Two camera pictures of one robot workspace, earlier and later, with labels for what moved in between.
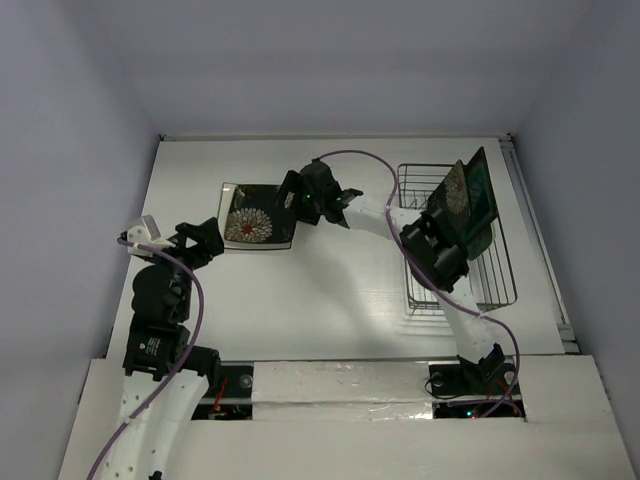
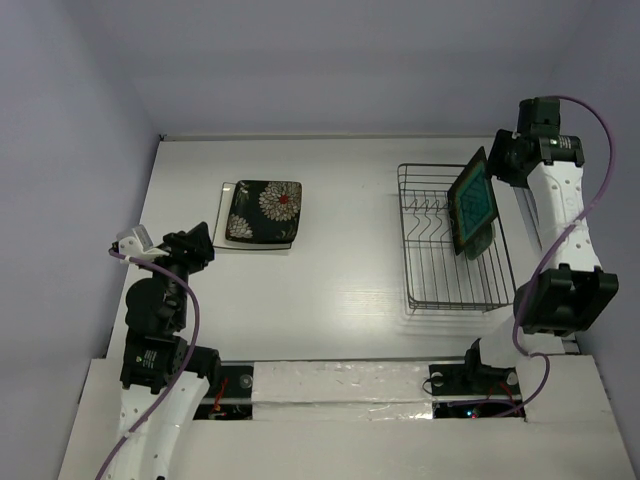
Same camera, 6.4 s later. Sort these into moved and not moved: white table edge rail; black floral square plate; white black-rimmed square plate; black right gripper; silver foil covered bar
Moved: black right gripper; black floral square plate
Not moved: silver foil covered bar; white black-rimmed square plate; white table edge rail
